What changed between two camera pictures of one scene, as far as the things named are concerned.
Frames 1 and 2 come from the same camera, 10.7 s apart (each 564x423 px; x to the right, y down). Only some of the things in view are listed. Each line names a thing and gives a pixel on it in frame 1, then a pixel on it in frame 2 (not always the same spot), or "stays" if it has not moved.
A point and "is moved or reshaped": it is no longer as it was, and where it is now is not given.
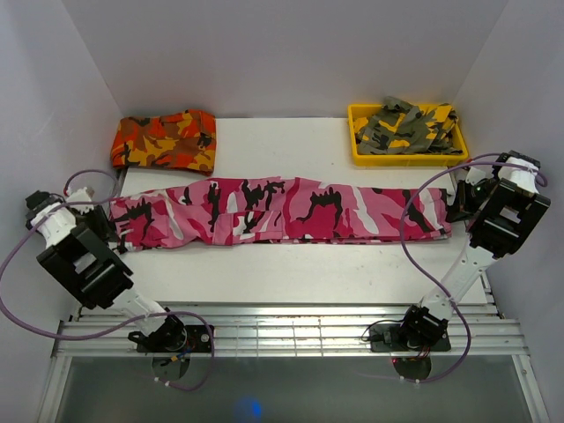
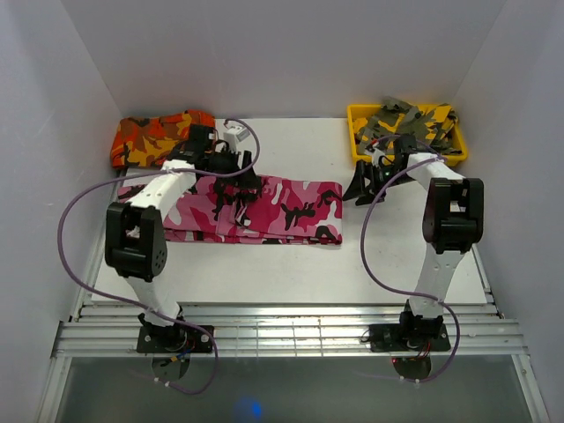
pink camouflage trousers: [274, 208] is moved or reshaped
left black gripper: [103, 227] to [248, 181]
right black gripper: [462, 209] to [358, 188]
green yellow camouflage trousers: [402, 128] stays
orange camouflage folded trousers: [184, 140] stays
